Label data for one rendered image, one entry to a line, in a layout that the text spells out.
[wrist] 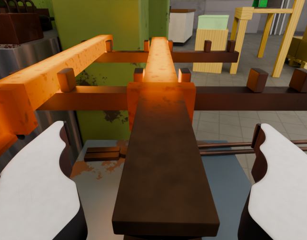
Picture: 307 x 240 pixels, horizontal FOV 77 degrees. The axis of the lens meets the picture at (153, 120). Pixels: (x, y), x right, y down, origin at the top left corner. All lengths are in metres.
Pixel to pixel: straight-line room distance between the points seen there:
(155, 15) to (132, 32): 0.45
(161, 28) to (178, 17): 5.21
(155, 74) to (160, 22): 0.90
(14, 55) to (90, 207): 0.37
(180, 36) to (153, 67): 6.10
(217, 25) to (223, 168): 3.23
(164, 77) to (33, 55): 0.47
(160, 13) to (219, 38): 2.59
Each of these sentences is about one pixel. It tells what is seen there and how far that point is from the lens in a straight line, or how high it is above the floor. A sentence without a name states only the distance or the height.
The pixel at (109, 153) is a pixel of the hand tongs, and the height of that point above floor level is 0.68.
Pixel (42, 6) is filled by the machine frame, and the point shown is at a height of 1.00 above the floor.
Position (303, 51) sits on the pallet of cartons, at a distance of 4.67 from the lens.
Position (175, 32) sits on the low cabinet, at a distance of 6.31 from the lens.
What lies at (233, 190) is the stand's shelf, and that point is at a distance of 0.45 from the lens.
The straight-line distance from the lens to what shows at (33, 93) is 0.19.
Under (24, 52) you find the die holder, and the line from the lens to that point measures 0.57.
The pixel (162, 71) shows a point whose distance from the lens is 0.19.
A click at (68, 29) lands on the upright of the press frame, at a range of 0.69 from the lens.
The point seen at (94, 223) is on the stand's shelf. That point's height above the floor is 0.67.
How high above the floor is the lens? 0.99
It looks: 30 degrees down
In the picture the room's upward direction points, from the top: straight up
